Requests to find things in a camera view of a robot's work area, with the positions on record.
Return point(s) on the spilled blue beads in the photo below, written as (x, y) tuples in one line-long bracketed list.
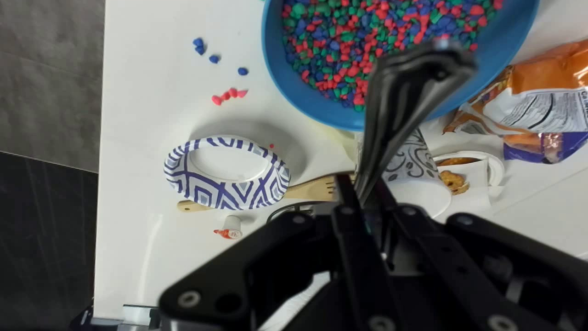
[(200, 46)]

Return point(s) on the black spoon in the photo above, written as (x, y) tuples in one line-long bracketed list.
[(406, 98)]

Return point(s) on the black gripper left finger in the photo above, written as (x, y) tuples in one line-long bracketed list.
[(270, 258)]

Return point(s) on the small red white cap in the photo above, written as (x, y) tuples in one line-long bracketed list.
[(229, 228)]

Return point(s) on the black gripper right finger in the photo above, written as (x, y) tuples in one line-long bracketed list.
[(479, 269)]

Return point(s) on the blue patterned paper bowl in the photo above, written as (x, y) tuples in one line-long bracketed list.
[(222, 194)]

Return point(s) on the coloured beads in bowl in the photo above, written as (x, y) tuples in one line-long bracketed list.
[(343, 37)]

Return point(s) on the wooden spatula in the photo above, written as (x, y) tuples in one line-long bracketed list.
[(306, 190)]

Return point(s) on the orange snack bag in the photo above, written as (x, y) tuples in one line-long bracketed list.
[(540, 103)]

